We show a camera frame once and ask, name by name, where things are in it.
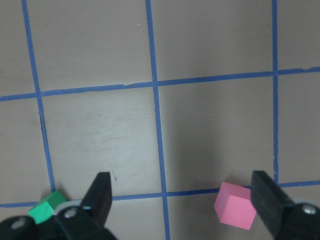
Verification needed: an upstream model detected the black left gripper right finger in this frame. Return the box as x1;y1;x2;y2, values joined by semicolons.
250;170;320;240

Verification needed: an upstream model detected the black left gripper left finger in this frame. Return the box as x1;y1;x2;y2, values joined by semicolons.
56;172;112;240

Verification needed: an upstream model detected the green foam cube near left arm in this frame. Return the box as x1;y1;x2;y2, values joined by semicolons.
28;190;66;224

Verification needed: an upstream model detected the pink foam cube centre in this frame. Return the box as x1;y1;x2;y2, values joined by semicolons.
214;182;257;230

